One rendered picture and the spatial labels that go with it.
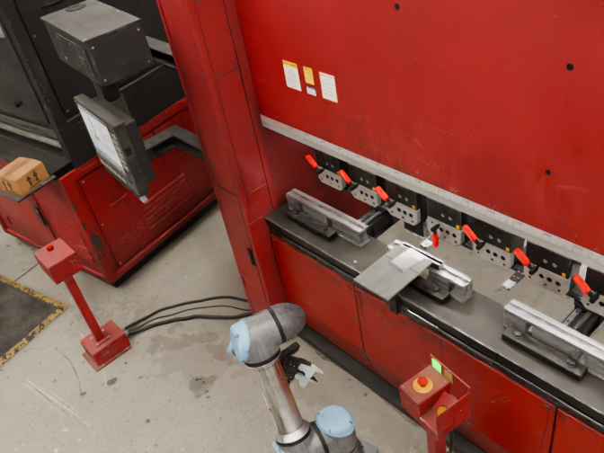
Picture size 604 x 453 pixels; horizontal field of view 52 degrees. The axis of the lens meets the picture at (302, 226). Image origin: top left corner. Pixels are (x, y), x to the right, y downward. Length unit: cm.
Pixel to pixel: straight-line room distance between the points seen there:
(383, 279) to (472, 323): 37
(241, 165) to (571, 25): 166
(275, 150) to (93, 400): 177
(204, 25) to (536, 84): 135
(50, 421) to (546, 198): 288
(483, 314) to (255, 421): 141
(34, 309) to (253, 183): 211
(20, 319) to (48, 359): 49
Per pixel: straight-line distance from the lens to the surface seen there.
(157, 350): 387
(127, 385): 378
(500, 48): 183
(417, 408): 238
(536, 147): 190
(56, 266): 346
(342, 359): 345
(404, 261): 253
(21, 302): 468
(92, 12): 288
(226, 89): 273
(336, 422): 206
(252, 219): 305
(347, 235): 284
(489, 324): 247
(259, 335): 184
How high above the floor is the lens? 270
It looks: 38 degrees down
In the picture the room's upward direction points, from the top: 12 degrees counter-clockwise
